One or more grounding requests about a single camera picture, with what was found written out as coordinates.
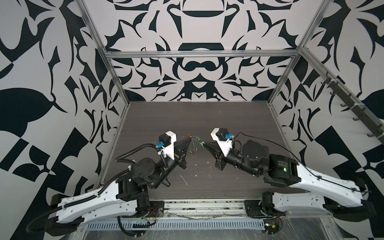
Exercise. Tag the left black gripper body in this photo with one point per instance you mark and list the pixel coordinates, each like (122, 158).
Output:
(178, 163)

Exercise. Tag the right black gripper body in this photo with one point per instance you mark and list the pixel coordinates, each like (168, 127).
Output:
(225, 160)

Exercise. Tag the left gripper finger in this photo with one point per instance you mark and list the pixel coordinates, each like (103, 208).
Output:
(184, 143)
(184, 153)

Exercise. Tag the green key tag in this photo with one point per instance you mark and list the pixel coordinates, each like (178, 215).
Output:
(200, 141)

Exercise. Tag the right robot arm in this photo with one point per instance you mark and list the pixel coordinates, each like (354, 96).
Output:
(343, 199)

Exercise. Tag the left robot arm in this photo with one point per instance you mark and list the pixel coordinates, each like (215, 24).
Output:
(126, 196)

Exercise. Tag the green circuit board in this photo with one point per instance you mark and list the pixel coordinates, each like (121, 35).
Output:
(272, 226)

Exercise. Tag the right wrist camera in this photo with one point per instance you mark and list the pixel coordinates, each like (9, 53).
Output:
(224, 139)

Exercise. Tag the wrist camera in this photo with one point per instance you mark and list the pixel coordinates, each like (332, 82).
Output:
(165, 146)
(224, 139)

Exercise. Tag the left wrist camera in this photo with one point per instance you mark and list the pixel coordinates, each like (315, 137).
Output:
(165, 146)

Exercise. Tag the aluminium front rail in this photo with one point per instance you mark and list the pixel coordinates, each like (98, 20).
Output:
(198, 209)

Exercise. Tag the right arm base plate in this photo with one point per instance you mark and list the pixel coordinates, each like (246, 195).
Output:
(256, 208)

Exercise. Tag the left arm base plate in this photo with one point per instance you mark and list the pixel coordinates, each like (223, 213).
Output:
(156, 209)

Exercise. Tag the white slotted cable duct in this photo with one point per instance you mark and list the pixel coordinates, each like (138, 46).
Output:
(204, 224)

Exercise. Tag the black wall hook rack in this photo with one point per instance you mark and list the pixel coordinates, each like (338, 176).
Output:
(360, 110)

